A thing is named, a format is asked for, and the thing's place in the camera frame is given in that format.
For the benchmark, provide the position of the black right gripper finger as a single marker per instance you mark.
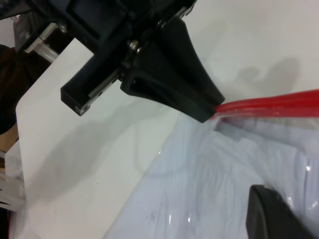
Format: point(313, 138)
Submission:
point(269, 219)

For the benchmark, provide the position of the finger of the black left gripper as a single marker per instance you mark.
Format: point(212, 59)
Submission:
point(184, 57)

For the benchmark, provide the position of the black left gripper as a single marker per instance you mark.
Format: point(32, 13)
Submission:
point(107, 30)

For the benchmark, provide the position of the clear zipper bag red strip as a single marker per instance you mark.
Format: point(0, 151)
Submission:
point(199, 186)

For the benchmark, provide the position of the aluminium extrusion profile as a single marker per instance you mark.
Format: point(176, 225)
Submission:
point(47, 51)

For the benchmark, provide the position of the dark box with red label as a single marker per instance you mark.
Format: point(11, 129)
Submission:
point(23, 35)

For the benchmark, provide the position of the white perforated panel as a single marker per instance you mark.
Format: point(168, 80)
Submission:
point(6, 32)

